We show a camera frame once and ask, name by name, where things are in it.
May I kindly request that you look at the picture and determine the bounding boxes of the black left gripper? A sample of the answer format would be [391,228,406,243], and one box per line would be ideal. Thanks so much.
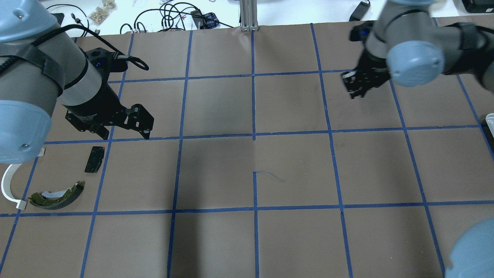
[65,83,155,140]

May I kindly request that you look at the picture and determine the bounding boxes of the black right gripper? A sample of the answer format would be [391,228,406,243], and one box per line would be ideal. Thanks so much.
[341,54,390,99]

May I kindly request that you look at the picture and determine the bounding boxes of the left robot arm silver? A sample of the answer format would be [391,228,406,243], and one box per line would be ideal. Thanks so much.
[0,0,154,164]

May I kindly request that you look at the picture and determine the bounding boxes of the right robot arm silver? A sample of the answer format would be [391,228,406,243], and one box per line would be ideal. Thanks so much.
[341,0,494,99]

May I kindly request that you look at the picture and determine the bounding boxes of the black brake pad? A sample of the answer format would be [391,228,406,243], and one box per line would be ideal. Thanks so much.
[84,146,105,173]

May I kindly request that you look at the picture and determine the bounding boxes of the black power adapter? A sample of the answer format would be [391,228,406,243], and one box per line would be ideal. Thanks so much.
[348,0,371,22]

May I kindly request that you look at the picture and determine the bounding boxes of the green brake shoe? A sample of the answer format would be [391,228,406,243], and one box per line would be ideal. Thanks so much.
[29,181,85,210]

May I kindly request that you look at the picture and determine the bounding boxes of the white curved plastic bracket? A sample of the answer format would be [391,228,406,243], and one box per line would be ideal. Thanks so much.
[1,164,27,210]

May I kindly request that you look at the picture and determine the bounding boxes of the aluminium frame post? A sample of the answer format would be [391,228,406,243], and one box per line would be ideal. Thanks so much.
[239,0,259,32]

